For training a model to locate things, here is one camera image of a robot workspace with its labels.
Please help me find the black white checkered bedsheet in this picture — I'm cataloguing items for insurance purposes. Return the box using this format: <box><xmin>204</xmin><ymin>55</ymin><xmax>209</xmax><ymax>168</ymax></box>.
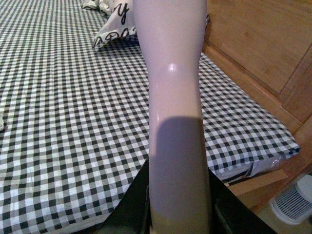
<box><xmin>0</xmin><ymin>0</ymin><xmax>300</xmax><ymax>234</ymax></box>

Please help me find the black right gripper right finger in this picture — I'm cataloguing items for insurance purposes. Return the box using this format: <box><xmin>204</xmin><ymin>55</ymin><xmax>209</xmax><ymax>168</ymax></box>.
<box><xmin>209</xmin><ymin>171</ymin><xmax>276</xmax><ymax>234</ymax></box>

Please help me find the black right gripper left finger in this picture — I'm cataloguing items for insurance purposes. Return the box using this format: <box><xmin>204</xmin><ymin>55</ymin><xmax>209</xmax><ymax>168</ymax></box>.
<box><xmin>97</xmin><ymin>160</ymin><xmax>150</xmax><ymax>234</ymax></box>

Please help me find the beige hand brush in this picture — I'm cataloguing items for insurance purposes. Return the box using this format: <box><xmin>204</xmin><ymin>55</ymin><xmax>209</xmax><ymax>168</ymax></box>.
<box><xmin>133</xmin><ymin>0</ymin><xmax>213</xmax><ymax>234</ymax></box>

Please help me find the white fan heater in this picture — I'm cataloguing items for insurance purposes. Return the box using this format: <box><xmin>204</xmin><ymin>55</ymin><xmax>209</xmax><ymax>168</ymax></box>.
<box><xmin>270</xmin><ymin>175</ymin><xmax>312</xmax><ymax>225</ymax></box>

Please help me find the printed white pillow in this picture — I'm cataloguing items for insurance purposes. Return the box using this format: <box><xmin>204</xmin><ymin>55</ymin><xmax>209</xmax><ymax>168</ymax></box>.
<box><xmin>81</xmin><ymin>0</ymin><xmax>210</xmax><ymax>51</ymax></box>

